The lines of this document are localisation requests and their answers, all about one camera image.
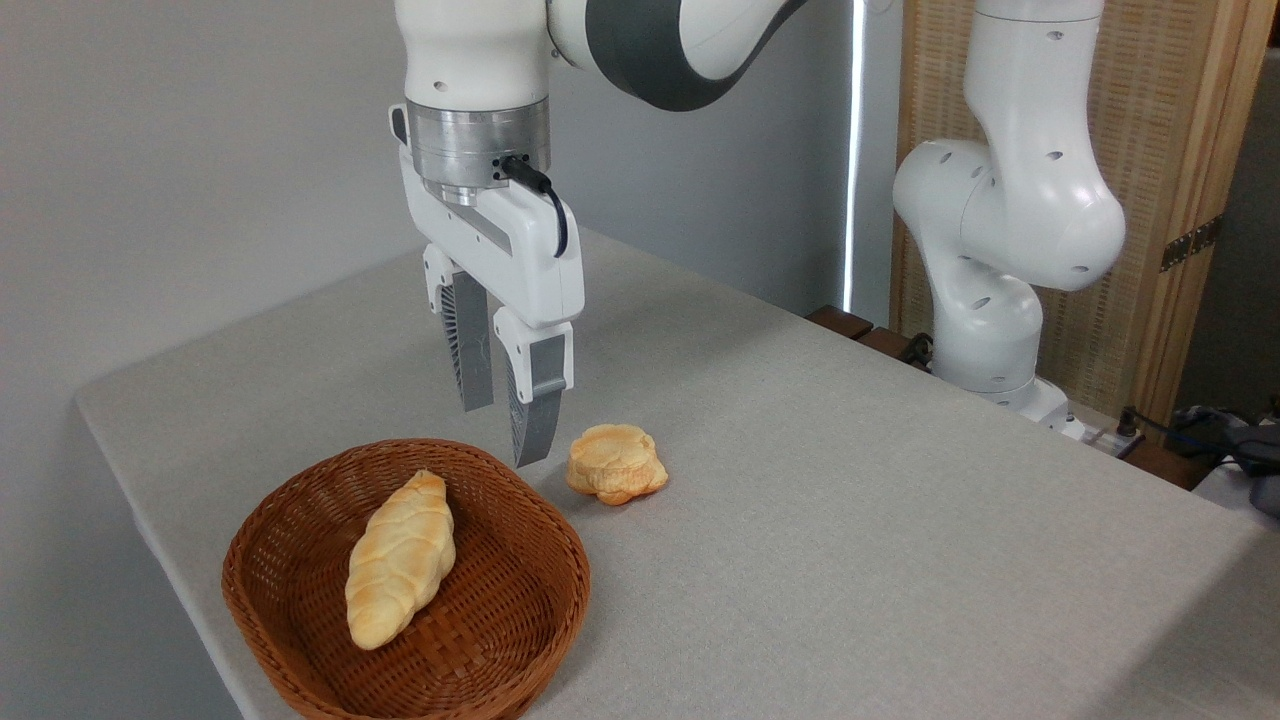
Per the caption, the wooden rattan folding screen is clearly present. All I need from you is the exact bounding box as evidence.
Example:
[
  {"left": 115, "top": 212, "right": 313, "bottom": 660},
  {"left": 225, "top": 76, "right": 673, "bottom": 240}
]
[{"left": 889, "top": 0, "right": 1280, "bottom": 433}]

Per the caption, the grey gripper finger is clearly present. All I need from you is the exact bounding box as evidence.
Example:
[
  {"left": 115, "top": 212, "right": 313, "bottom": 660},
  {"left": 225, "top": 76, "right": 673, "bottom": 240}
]
[
  {"left": 492, "top": 305, "right": 576, "bottom": 469},
  {"left": 422, "top": 243, "right": 496, "bottom": 413}
]

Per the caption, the round flat bread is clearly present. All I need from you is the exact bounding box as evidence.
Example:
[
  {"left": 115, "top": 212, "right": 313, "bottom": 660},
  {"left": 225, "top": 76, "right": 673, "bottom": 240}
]
[{"left": 565, "top": 423, "right": 670, "bottom": 507}]

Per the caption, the grey tablecloth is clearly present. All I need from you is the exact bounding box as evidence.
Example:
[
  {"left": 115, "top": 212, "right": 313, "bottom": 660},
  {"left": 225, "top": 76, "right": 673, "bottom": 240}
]
[{"left": 75, "top": 225, "right": 1280, "bottom": 720}]

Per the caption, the brown wicker basket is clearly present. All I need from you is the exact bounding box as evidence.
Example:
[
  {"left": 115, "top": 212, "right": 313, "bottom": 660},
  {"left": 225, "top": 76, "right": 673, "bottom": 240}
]
[{"left": 221, "top": 438, "right": 592, "bottom": 720}]

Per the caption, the long braided bread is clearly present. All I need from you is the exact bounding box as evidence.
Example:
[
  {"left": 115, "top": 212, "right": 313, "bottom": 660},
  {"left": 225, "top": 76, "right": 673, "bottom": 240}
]
[{"left": 345, "top": 469, "right": 457, "bottom": 652}]

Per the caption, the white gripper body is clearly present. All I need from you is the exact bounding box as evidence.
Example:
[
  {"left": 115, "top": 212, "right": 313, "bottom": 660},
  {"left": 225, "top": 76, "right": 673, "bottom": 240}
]
[{"left": 399, "top": 148, "right": 587, "bottom": 331}]

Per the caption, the metal screen hinge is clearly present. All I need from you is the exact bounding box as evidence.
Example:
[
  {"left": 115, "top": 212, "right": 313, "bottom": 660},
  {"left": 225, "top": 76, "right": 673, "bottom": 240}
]
[{"left": 1159, "top": 214, "right": 1224, "bottom": 274}]

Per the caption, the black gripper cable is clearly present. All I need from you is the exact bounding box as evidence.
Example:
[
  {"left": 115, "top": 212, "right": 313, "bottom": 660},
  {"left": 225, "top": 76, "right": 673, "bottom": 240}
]
[{"left": 499, "top": 154, "right": 570, "bottom": 259}]

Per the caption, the dark cable bundle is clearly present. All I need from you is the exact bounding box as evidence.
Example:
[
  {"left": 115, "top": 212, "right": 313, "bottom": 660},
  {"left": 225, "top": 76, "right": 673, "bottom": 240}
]
[{"left": 1115, "top": 396, "right": 1280, "bottom": 519}]

